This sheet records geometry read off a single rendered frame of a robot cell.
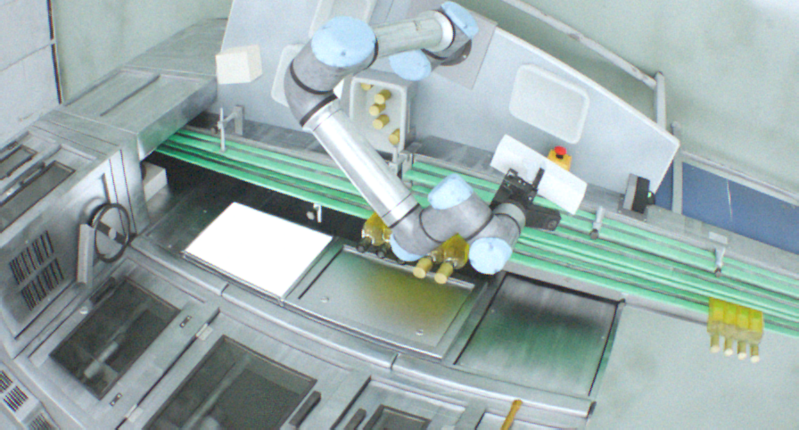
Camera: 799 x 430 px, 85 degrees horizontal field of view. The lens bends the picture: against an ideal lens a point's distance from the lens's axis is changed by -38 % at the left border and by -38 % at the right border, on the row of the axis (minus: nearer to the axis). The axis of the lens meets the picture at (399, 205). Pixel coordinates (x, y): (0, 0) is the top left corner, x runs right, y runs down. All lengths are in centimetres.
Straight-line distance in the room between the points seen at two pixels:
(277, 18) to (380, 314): 101
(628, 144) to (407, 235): 79
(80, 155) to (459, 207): 136
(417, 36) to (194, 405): 109
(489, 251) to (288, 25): 115
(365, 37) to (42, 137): 153
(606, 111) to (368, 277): 85
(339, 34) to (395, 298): 86
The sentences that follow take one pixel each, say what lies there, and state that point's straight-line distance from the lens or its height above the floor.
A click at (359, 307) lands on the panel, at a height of 123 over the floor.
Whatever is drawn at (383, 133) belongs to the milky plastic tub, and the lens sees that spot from 205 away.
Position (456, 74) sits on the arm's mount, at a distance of 188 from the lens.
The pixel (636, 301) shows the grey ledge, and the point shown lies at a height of 88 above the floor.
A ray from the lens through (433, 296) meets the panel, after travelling 185.
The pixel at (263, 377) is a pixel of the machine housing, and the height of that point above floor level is 159.
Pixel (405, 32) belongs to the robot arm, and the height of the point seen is 117.
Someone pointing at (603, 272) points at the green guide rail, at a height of 91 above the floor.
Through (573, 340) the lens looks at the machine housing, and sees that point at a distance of 183.
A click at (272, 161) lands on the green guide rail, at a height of 93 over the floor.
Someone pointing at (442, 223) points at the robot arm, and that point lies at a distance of 127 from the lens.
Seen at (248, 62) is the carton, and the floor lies 82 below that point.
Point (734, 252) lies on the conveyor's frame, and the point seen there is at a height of 87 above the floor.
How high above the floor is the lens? 240
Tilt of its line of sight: 49 degrees down
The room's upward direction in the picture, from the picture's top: 140 degrees counter-clockwise
